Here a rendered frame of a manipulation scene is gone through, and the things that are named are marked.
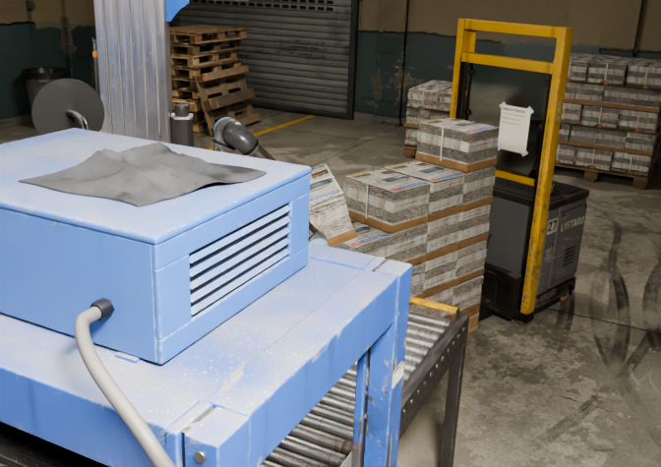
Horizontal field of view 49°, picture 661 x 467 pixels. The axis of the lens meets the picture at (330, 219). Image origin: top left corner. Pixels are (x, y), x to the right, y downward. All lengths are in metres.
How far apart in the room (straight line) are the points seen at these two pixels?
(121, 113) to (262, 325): 1.80
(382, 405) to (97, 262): 0.70
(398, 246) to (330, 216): 0.88
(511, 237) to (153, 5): 2.89
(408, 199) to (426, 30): 6.82
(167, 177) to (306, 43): 10.01
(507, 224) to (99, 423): 4.02
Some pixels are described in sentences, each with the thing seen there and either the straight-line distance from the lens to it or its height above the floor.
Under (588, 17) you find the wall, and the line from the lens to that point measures 9.91.
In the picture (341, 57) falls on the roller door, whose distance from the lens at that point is 10.88.
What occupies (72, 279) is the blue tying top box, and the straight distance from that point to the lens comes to 1.14.
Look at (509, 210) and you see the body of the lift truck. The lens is 4.80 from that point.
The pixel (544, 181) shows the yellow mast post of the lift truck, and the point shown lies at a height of 0.97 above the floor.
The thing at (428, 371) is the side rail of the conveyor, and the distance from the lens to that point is 2.57.
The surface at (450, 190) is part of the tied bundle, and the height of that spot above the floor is 0.98.
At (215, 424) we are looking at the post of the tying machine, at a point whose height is 1.55.
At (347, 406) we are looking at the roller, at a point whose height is 0.79.
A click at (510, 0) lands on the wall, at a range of 10.08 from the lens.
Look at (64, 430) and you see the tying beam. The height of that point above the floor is 1.48.
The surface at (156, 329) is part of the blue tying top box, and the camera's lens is 1.06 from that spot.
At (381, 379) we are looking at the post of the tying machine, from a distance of 1.50.
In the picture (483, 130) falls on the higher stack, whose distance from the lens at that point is 4.14.
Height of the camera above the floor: 2.10
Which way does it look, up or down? 19 degrees down
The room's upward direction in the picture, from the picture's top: 2 degrees clockwise
